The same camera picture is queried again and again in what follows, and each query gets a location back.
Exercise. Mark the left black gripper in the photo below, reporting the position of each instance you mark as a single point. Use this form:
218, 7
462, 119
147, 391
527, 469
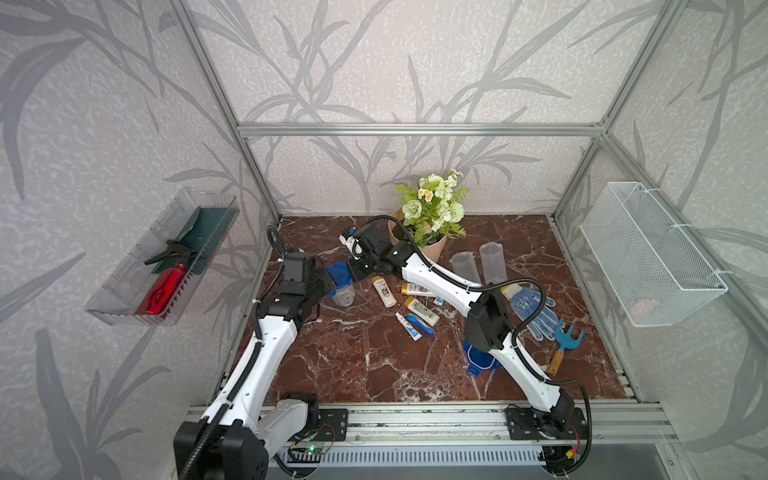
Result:
326, 280

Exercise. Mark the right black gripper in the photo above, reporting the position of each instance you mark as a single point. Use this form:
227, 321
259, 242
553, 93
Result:
355, 275

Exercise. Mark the blue-lidded clear kit cup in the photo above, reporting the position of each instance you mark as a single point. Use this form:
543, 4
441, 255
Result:
464, 265
493, 262
343, 292

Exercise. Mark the white yellow-capped lotion bottle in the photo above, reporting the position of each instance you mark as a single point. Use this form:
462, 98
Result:
412, 289

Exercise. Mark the blue cup lid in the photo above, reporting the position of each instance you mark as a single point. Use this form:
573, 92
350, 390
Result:
478, 361

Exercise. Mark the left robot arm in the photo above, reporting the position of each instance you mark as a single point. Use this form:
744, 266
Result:
231, 440

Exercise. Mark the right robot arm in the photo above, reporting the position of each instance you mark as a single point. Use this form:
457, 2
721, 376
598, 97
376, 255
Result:
487, 325

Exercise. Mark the blue toothbrush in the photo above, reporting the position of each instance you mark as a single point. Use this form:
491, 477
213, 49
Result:
420, 325

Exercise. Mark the green white artificial flowers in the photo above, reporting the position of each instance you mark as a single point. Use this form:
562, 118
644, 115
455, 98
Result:
432, 210

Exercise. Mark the small white toothpaste tube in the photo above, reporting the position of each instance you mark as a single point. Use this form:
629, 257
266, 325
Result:
412, 331

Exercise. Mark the red spray bottle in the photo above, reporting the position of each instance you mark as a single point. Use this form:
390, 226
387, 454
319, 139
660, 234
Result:
163, 290

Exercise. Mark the white blue dotted work glove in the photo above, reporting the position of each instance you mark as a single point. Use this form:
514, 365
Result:
524, 302

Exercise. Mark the pink item in basket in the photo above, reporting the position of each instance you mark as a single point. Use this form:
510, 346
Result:
642, 309

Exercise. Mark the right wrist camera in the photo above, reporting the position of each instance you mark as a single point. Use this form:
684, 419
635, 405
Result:
349, 240

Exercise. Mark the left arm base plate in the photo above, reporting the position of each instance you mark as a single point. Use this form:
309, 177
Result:
331, 425

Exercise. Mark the clear plastic wall tray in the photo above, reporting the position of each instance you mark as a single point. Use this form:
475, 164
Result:
118, 300

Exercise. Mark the wooden handled brush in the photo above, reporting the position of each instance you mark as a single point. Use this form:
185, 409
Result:
566, 341

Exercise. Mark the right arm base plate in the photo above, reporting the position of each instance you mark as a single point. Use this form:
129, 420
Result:
528, 423

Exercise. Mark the white wire mesh basket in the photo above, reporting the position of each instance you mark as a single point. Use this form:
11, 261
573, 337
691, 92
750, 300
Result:
645, 253

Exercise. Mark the aluminium front rail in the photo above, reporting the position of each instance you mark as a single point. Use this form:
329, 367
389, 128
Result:
483, 423

